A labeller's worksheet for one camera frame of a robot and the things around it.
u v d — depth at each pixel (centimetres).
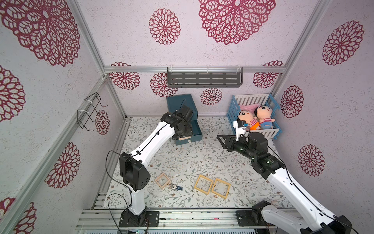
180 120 58
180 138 81
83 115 72
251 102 113
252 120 103
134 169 45
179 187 83
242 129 63
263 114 102
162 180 87
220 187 85
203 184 85
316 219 39
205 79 99
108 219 75
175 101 103
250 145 57
